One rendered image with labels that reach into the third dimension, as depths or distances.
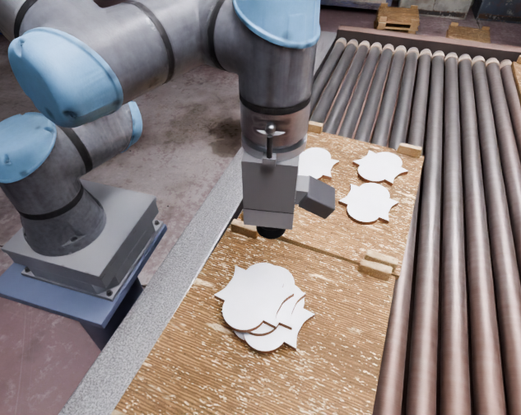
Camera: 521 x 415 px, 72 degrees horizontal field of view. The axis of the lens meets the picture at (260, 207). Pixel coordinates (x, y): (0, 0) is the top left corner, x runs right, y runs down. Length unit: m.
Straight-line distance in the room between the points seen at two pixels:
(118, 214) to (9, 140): 0.25
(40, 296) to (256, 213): 0.55
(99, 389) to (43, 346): 1.23
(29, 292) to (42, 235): 0.16
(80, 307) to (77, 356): 1.00
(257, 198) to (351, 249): 0.37
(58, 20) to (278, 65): 0.18
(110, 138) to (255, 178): 0.38
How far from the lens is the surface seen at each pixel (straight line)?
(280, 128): 0.38
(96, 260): 0.75
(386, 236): 0.80
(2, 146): 0.69
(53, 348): 1.87
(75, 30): 0.33
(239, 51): 0.35
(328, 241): 0.76
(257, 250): 0.73
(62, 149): 0.69
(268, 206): 0.44
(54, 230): 0.75
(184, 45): 0.37
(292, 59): 0.34
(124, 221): 0.80
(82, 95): 0.32
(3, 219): 2.53
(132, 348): 0.69
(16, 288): 0.91
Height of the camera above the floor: 1.51
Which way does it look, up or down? 45 degrees down
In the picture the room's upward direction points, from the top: straight up
